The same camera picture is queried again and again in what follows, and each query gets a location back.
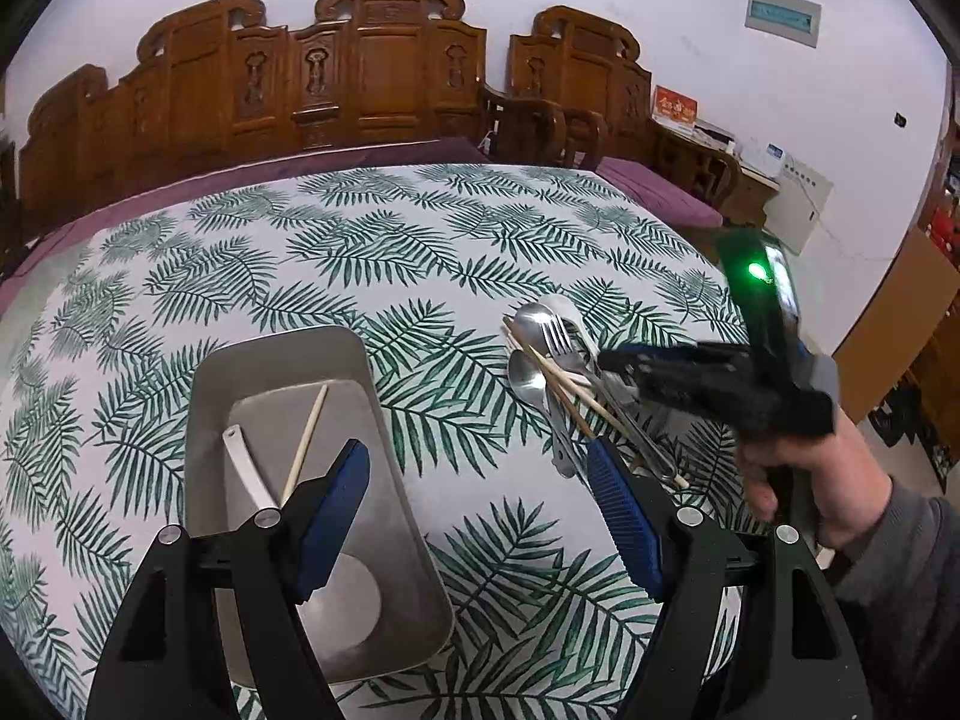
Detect metal fork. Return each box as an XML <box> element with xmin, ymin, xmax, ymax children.
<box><xmin>538</xmin><ymin>319</ymin><xmax>677</xmax><ymax>484</ymax></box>

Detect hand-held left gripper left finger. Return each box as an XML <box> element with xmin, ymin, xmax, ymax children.
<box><xmin>86</xmin><ymin>439</ymin><xmax>372</xmax><ymax>720</ymax></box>

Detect white ceramic spoon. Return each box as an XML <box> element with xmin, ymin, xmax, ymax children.
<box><xmin>538</xmin><ymin>295</ymin><xmax>605</xmax><ymax>362</ymax></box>

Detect grey metal tray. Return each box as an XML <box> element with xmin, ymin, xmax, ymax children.
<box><xmin>184</xmin><ymin>326</ymin><xmax>455</xmax><ymax>688</ymax></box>

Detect brown cardboard sheet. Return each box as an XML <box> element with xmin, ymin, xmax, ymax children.
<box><xmin>831</xmin><ymin>227</ymin><xmax>960</xmax><ymax>430</ymax></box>

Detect wooden side table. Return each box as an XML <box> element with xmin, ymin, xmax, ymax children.
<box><xmin>651</xmin><ymin>118</ymin><xmax>745</xmax><ymax>212</ymax></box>

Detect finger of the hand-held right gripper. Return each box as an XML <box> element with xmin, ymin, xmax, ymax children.
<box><xmin>598</xmin><ymin>342</ymin><xmax>752</xmax><ymax>385</ymax></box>
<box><xmin>628</xmin><ymin>379</ymin><xmax>758</xmax><ymax>432</ymax></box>

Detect red packages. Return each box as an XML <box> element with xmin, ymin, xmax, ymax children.
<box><xmin>928</xmin><ymin>187</ymin><xmax>960</xmax><ymax>272</ymax></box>

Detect carved wooden bench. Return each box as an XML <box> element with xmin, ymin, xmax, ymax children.
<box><xmin>15</xmin><ymin>0</ymin><xmax>490</xmax><ymax>242</ymax></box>

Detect person's right hand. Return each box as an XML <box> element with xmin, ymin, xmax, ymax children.
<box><xmin>733</xmin><ymin>411</ymin><xmax>914</xmax><ymax>554</ymax></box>

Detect small purple seat cushion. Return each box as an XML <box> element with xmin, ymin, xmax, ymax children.
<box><xmin>596</xmin><ymin>156</ymin><xmax>725</xmax><ymax>227</ymax></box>

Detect person's right forearm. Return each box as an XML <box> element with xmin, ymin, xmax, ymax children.
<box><xmin>814</xmin><ymin>478</ymin><xmax>960</xmax><ymax>720</ymax></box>

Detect red box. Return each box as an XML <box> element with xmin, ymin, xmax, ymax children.
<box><xmin>651</xmin><ymin>85</ymin><xmax>704</xmax><ymax>126</ymax></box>

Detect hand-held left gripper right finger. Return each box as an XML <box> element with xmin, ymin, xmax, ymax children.
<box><xmin>587</xmin><ymin>437</ymin><xmax>875</xmax><ymax>720</ymax></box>

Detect white cabinet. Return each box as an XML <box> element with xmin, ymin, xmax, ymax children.
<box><xmin>763</xmin><ymin>142</ymin><xmax>835</xmax><ymax>257</ymax></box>

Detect white plastic spoon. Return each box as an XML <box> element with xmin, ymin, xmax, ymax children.
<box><xmin>222</xmin><ymin>424</ymin><xmax>383</xmax><ymax>653</ymax></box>

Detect wooden chopstick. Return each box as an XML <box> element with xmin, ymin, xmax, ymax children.
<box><xmin>510</xmin><ymin>347</ymin><xmax>595</xmax><ymax>390</ymax></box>
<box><xmin>501</xmin><ymin>317</ymin><xmax>601</xmax><ymax>440</ymax></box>
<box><xmin>553</xmin><ymin>381</ymin><xmax>691</xmax><ymax>488</ymax></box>
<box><xmin>280</xmin><ymin>384</ymin><xmax>330</xmax><ymax>509</ymax></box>

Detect leaf-printed tablecloth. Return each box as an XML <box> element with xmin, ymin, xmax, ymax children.
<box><xmin>0</xmin><ymin>163</ymin><xmax>760</xmax><ymax>720</ymax></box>

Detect carved wooden armchair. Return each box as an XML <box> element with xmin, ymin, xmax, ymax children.
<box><xmin>480</xmin><ymin>6</ymin><xmax>655</xmax><ymax>170</ymax></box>

